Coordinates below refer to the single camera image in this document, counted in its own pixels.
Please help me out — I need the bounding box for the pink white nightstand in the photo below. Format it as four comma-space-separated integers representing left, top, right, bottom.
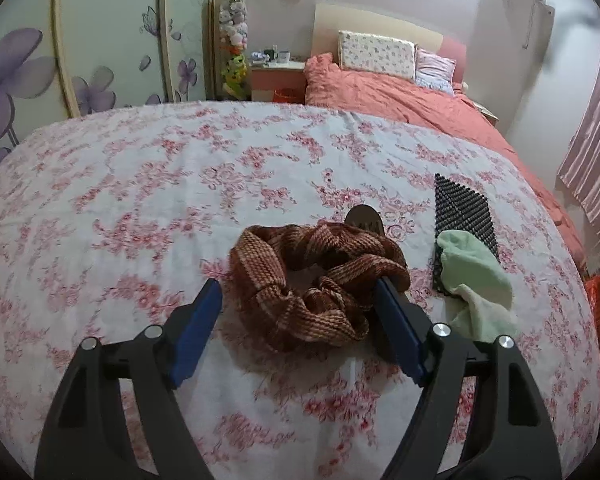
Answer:
250, 61, 306, 104

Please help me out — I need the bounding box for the cream pink headboard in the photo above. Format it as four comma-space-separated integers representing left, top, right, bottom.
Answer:
311, 0, 467, 82

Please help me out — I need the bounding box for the floral white pillow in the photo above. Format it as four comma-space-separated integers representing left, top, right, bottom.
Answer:
338, 30, 417, 81

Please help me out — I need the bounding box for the black dotted mat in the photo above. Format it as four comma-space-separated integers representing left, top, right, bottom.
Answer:
431, 173, 502, 296

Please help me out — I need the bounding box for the brown knit scrunchie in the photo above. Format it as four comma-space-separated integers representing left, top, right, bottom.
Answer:
230, 223, 411, 353

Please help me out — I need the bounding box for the hanging plush toy stack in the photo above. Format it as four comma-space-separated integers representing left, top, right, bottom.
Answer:
218, 0, 249, 101

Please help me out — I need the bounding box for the light green sock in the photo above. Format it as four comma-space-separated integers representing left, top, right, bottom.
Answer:
437, 230, 518, 342

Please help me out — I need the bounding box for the floral pink white tablecloth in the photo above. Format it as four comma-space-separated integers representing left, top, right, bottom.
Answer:
0, 102, 600, 479

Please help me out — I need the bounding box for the white mug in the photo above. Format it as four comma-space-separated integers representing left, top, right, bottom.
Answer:
277, 51, 290, 64

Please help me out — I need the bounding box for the pink striped pillow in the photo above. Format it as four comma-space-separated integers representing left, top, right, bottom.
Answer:
415, 48, 456, 96

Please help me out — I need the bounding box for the small orange bin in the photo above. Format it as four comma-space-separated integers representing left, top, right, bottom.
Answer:
272, 88, 298, 103

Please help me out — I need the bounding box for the far bedside table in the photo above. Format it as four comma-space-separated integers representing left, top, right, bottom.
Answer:
472, 101, 498, 127

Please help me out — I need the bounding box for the floral sliding wardrobe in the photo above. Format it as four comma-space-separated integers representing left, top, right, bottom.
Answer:
0, 0, 211, 162

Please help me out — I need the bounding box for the coral pink duvet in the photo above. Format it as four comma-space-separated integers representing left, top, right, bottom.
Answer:
304, 52, 586, 271

